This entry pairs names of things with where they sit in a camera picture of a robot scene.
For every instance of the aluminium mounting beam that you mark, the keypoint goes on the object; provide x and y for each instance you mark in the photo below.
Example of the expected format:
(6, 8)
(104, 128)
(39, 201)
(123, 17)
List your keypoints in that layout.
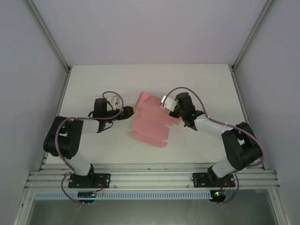
(150, 179)

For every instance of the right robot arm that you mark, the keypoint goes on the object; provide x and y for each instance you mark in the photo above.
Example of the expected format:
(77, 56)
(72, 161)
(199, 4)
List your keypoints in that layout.
(222, 167)

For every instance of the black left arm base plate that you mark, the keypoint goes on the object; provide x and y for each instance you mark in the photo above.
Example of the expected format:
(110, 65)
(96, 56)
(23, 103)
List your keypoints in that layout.
(104, 180)

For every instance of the pink cloth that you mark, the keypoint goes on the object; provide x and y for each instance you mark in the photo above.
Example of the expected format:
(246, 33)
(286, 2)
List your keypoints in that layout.
(150, 122)

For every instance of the aluminium frame post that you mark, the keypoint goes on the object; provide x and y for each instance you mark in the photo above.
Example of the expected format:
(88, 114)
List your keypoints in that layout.
(49, 37)
(254, 35)

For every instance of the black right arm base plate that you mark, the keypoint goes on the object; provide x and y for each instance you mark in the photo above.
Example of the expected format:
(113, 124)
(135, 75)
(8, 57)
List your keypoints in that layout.
(199, 180)

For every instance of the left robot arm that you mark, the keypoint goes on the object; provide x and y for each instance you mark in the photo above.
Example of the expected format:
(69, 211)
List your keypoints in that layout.
(78, 162)

